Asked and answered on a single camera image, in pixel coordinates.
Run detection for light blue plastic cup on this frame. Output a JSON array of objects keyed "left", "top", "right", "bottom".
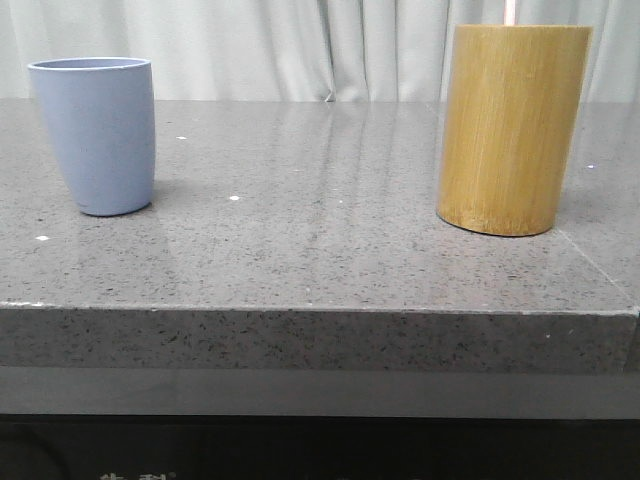
[{"left": 28, "top": 57, "right": 156, "bottom": 216}]

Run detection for pink chopstick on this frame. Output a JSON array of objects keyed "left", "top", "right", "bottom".
[{"left": 503, "top": 0, "right": 517, "bottom": 26}]

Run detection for white curtain backdrop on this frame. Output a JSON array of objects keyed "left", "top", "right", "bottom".
[{"left": 0, "top": 0, "right": 640, "bottom": 104}]

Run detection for bamboo cylindrical holder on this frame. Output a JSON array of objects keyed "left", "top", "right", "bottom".
[{"left": 437, "top": 24, "right": 592, "bottom": 237}]

